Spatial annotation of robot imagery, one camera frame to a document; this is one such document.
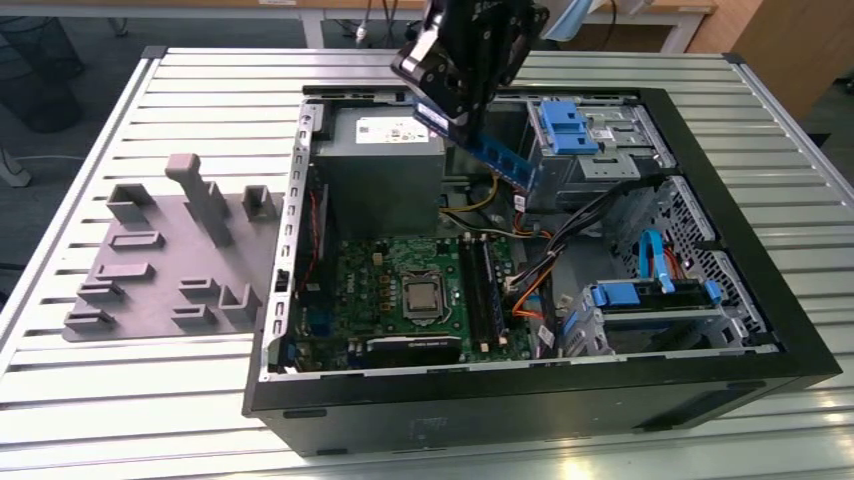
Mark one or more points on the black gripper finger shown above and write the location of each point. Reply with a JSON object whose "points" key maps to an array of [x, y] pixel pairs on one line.
{"points": [[524, 45], [441, 70]]}

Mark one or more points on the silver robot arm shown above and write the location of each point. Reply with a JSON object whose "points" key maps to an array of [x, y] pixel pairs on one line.
{"points": [[568, 20]]}

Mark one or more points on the black RAM slot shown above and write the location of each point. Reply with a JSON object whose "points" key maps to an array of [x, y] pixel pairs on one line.
{"points": [[473, 295]]}

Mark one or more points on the empty blue disk carrier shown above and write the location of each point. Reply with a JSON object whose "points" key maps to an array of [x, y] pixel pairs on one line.
{"points": [[568, 130]]}

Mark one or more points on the gray power supply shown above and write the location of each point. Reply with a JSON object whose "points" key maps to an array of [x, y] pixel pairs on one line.
{"points": [[381, 185]]}

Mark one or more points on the gray upper drive cage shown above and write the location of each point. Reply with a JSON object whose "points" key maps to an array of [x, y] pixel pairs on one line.
{"points": [[608, 170]]}

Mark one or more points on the wooden cabinet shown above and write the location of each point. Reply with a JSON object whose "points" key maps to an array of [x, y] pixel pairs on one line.
{"points": [[788, 45]]}

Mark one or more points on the green motherboard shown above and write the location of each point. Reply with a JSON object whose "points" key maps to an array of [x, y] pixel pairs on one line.
{"points": [[361, 265]]}

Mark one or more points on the CPU socket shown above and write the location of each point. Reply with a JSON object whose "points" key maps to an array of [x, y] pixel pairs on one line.
{"points": [[422, 274]]}

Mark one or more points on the silver CPU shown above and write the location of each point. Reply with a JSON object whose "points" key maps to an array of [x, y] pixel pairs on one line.
{"points": [[421, 296]]}

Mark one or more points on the gray parts rack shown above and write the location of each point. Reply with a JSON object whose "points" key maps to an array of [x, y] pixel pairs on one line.
{"points": [[174, 235]]}

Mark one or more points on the hard disk in blue carrier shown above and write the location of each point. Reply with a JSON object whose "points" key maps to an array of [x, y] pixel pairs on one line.
{"points": [[617, 297]]}

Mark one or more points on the black graphics card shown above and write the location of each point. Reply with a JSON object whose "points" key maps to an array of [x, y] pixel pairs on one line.
{"points": [[414, 350]]}

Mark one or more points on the gray lower disk bay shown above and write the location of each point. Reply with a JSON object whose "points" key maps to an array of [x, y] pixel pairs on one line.
{"points": [[581, 335]]}

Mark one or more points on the black trash bin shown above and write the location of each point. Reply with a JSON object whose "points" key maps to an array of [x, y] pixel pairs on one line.
{"points": [[34, 75]]}

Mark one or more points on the black PC case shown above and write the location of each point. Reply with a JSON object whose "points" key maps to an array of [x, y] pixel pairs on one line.
{"points": [[468, 400]]}

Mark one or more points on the white furniture foot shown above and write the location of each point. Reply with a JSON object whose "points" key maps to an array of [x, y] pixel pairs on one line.
{"points": [[14, 172]]}

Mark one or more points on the white frame wooden desk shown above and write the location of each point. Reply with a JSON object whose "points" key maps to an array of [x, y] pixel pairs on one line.
{"points": [[681, 30]]}

